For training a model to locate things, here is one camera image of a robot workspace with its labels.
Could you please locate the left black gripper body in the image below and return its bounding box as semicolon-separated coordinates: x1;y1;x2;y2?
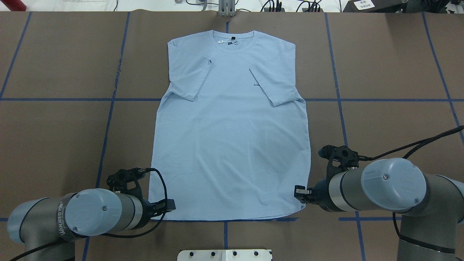
136;198;160;227

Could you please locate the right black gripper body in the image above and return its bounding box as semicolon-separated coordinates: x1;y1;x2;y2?
307;179;335;212

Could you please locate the light blue t-shirt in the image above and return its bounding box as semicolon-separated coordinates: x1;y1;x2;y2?
152;30;311;221

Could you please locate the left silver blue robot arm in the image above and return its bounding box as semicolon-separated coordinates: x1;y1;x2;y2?
7;188;176;261

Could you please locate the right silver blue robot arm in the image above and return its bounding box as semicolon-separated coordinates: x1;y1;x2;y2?
294;158;463;261

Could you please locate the red cylinder bottle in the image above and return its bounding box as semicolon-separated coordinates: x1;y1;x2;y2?
1;0;27;12

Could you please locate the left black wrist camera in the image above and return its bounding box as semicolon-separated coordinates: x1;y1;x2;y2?
106;167;146;200

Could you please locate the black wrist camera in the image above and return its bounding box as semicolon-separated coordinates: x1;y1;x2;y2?
318;144;360;180
106;167;146;200

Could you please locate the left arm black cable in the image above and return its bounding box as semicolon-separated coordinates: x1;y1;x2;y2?
11;167;169;261

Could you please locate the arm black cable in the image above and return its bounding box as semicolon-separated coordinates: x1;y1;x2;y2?
357;125;464;254
11;167;169;261

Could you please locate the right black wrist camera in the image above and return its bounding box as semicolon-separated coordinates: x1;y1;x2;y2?
318;144;360;180

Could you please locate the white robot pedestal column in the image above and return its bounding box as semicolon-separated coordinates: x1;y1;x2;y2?
177;249;273;261

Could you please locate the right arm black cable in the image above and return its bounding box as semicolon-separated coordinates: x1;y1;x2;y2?
357;125;464;254

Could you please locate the aluminium frame post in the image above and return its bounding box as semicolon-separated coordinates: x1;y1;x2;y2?
218;0;236;17

